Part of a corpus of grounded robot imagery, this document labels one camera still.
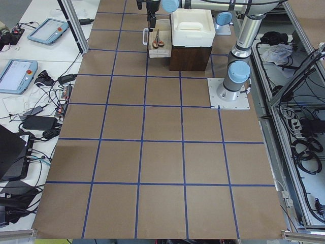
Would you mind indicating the lower blue teach pendant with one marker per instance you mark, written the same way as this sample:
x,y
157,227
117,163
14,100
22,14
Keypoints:
x,y
17,75

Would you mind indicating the dark brown wooden cabinet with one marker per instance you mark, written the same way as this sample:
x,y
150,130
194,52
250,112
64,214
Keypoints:
x,y
189,58

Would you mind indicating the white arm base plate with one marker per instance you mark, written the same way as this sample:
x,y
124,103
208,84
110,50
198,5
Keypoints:
x,y
221,98

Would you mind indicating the aluminium frame post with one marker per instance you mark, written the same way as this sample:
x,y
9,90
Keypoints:
x,y
71,17

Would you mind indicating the white foam tray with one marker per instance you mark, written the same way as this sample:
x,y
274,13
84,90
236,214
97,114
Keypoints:
x,y
192,28

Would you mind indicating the upper blue teach pendant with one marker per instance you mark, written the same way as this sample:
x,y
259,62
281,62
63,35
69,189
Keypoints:
x,y
49,31

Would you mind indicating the white crumpled cloth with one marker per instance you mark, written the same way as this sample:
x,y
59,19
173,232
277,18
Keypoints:
x,y
277,54

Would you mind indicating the black power brick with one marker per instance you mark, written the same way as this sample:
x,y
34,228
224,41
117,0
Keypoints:
x,y
39,123

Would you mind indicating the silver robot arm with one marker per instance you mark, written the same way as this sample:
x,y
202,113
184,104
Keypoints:
x,y
223,19
254,12

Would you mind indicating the black laptop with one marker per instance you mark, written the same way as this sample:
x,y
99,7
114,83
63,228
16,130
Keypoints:
x,y
15,150

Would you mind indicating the grey orange handled scissors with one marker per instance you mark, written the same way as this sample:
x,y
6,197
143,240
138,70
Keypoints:
x,y
157,42

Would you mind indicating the light wooden drawer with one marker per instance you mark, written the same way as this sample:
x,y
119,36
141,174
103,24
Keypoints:
x,y
164,27

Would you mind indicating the blue teach pendant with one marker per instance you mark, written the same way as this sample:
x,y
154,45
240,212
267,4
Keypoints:
x,y
49,31
17,75

